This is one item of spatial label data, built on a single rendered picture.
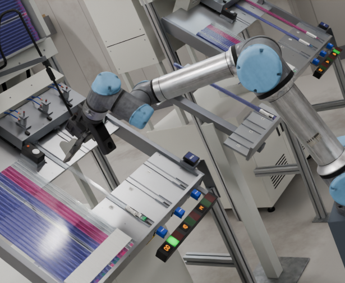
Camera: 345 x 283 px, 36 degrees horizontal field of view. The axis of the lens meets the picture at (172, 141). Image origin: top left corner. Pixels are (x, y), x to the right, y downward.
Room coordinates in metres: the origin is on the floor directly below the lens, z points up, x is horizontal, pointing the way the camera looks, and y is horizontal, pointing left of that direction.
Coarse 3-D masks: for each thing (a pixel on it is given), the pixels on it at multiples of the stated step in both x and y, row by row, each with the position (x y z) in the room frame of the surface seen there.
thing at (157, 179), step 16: (160, 160) 1.85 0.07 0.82; (128, 176) 1.76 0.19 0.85; (144, 176) 1.77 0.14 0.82; (160, 176) 1.77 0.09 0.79; (176, 176) 1.78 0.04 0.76; (192, 176) 1.79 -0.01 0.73; (112, 192) 1.69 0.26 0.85; (128, 192) 1.69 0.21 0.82; (144, 192) 1.70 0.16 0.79; (160, 192) 1.71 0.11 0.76; (176, 192) 1.72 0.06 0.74; (96, 208) 1.62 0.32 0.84; (112, 208) 1.62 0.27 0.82; (144, 208) 1.64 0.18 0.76; (160, 208) 1.64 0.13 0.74; (112, 224) 1.57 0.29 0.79; (128, 224) 1.57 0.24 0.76; (144, 224) 1.58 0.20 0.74; (48, 272) 1.39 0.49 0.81
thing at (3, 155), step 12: (108, 120) 2.01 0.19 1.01; (60, 132) 1.92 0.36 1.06; (0, 144) 1.83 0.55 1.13; (48, 144) 1.85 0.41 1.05; (84, 144) 1.87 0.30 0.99; (96, 144) 1.88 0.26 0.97; (0, 156) 1.78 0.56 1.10; (12, 156) 1.78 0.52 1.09; (60, 156) 1.81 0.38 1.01; (0, 168) 1.73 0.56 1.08; (36, 168) 1.74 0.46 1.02; (48, 168) 1.75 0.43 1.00; (60, 168) 1.76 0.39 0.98
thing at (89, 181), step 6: (36, 144) 1.83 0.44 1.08; (42, 150) 1.81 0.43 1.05; (48, 150) 1.81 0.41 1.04; (48, 156) 1.80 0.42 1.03; (54, 156) 1.79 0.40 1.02; (60, 162) 1.77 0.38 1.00; (66, 168) 1.76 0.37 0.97; (72, 168) 1.75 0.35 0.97; (78, 174) 1.73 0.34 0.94; (84, 180) 1.71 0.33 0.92; (90, 180) 1.71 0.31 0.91; (96, 186) 1.69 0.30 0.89; (102, 192) 1.67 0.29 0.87; (108, 192) 1.67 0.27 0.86; (114, 198) 1.65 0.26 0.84; (120, 204) 1.63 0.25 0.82; (126, 204) 1.63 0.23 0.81; (144, 216) 1.59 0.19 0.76
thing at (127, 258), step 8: (200, 176) 1.77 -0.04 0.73; (192, 184) 1.73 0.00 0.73; (184, 192) 1.69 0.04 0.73; (176, 200) 1.66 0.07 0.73; (184, 200) 1.72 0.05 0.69; (168, 208) 1.62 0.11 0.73; (160, 216) 1.59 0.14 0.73; (168, 216) 1.64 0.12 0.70; (160, 224) 1.60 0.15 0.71; (152, 232) 1.56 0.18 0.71; (144, 240) 1.52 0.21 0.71; (136, 248) 1.48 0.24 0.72; (128, 256) 1.45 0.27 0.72; (120, 264) 1.42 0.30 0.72; (112, 272) 1.39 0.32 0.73; (120, 272) 1.46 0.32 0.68; (104, 280) 1.36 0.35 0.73; (112, 280) 1.42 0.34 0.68
